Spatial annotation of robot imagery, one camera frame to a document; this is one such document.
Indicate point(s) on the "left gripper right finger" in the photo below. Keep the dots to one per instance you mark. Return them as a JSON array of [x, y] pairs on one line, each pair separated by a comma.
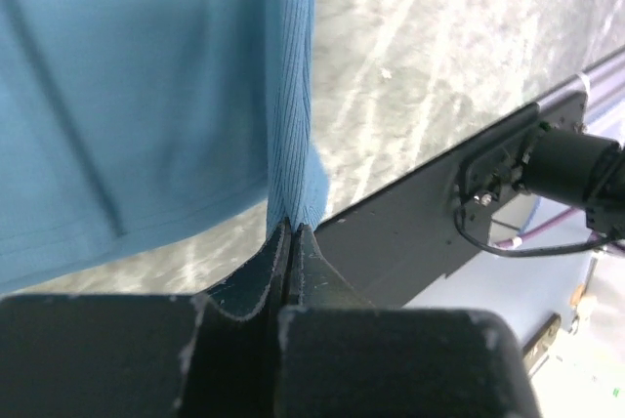
[[342, 358]]

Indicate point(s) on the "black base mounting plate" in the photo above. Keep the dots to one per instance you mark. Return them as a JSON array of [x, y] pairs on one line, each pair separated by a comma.
[[393, 244]]

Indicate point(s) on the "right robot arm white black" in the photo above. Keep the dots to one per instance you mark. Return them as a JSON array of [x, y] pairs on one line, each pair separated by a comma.
[[581, 171]]

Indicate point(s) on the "aluminium rail frame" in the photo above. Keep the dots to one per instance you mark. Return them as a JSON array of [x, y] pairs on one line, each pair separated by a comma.
[[603, 84]]

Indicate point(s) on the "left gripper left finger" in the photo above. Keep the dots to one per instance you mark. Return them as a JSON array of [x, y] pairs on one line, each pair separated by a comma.
[[208, 354]]

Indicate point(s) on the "plain blue tank top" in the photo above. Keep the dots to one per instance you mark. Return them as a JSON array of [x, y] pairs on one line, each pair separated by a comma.
[[127, 125]]

